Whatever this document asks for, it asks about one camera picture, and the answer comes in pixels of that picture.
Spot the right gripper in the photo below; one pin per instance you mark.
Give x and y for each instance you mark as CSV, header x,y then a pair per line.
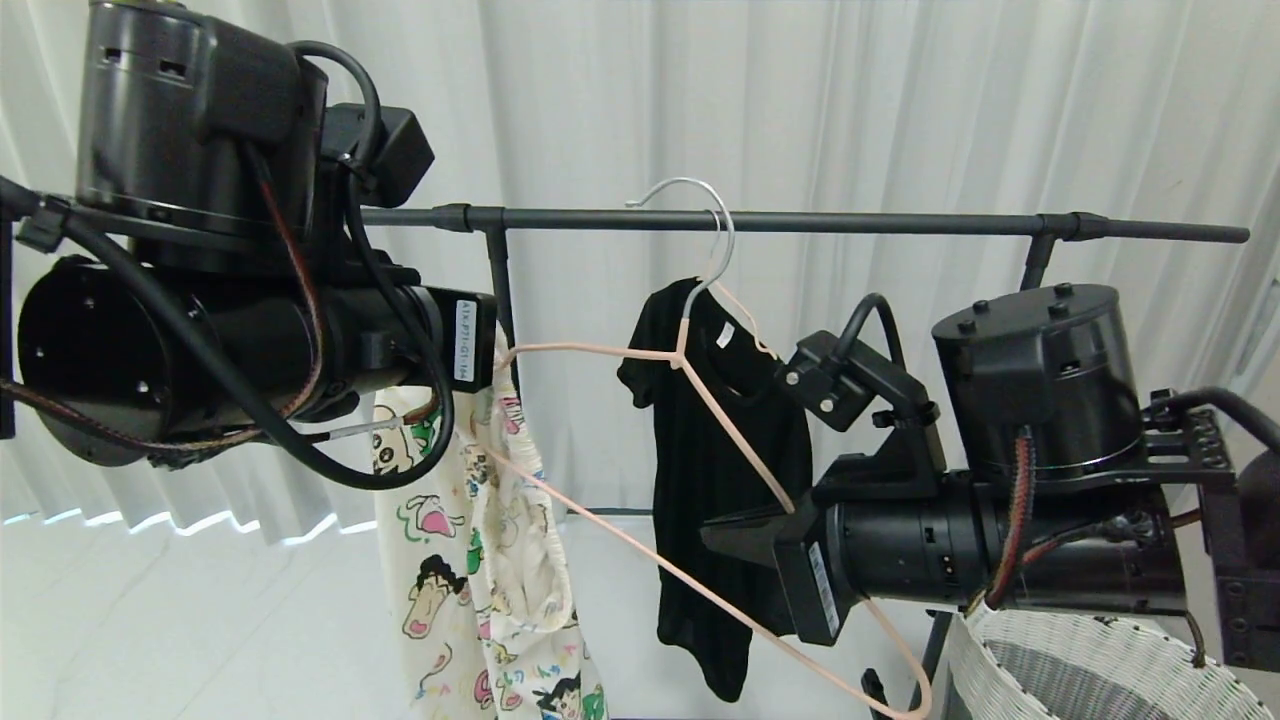
x,y
900,550

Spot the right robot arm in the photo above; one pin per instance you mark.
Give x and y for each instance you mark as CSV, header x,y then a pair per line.
x,y
1040,380

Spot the black t-shirt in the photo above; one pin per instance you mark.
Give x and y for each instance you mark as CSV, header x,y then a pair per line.
x,y
700,470

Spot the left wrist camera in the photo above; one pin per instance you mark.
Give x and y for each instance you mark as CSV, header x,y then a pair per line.
x,y
385,150

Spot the black clothes rack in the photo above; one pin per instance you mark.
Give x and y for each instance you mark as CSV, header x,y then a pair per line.
x,y
900,221

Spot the cream printed garment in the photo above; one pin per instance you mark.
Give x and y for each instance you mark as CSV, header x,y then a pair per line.
x,y
450,600

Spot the white laundry basket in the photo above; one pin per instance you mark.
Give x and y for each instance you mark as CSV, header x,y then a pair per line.
x,y
1100,670

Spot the pink clothes hanger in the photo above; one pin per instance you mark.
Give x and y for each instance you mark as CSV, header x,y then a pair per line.
x,y
590,349
745,322

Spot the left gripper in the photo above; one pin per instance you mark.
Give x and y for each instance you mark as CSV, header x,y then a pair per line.
x,y
485,340

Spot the white curtain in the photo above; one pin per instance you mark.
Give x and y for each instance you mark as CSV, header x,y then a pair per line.
x,y
900,100

